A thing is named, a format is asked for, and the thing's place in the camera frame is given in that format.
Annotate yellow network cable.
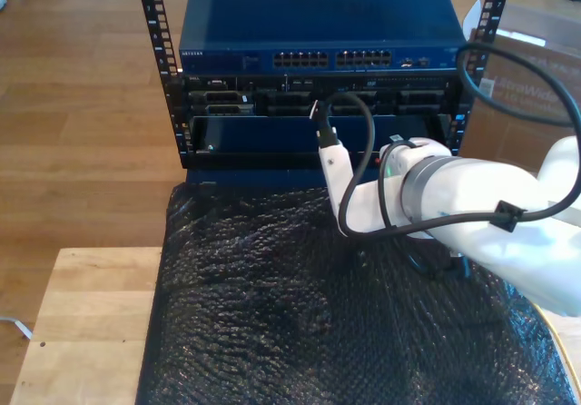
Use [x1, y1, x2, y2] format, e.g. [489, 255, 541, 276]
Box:
[535, 304, 581, 392]

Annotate black rack server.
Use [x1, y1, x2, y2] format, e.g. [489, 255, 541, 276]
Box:
[165, 72, 478, 118]

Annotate brown cardboard box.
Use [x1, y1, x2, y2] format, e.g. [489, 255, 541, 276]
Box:
[453, 0, 581, 174]

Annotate blue rack shelf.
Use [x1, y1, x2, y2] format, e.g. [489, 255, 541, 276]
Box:
[183, 114, 458, 186]

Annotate white plastic piece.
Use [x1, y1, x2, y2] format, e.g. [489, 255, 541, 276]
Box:
[462, 0, 482, 32]

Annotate black bubble wrap mat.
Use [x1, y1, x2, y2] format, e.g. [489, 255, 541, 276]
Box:
[134, 182, 577, 405]

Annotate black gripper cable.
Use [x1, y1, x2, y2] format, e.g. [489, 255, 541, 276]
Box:
[377, 137, 476, 282]

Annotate blue network switch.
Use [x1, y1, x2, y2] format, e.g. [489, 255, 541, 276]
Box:
[178, 0, 468, 75]

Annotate black perforated rack post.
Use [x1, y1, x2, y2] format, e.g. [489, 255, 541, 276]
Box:
[447, 0, 517, 165]
[133, 0, 192, 170]

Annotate grey metal bracket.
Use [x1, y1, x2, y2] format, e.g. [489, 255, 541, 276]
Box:
[0, 316, 34, 341]

